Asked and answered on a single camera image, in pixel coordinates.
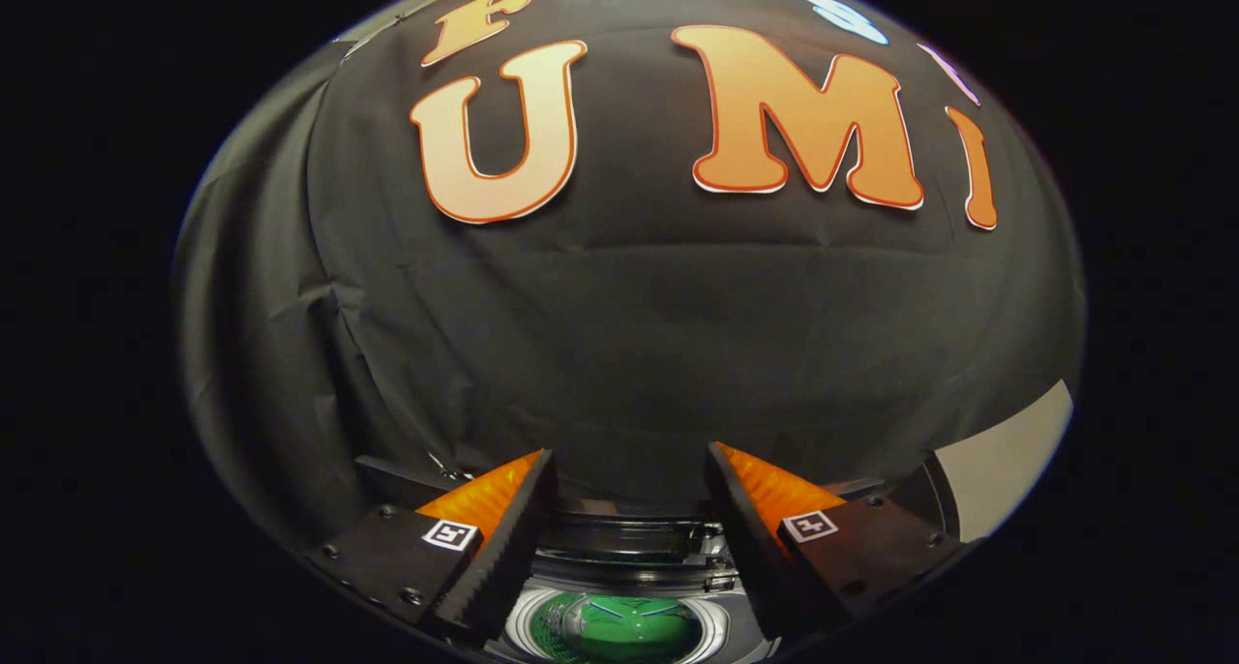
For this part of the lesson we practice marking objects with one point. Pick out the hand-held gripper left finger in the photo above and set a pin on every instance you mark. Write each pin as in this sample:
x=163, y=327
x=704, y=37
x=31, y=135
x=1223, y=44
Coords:
x=513, y=548

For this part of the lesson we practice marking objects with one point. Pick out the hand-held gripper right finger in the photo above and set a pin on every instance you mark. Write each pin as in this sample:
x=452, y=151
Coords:
x=750, y=548

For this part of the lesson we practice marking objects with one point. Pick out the green polo shirt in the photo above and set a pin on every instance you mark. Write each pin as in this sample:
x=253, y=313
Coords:
x=629, y=630

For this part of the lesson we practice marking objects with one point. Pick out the black backdrop cloth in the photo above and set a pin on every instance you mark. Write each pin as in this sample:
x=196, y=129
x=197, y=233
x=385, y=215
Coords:
x=629, y=354

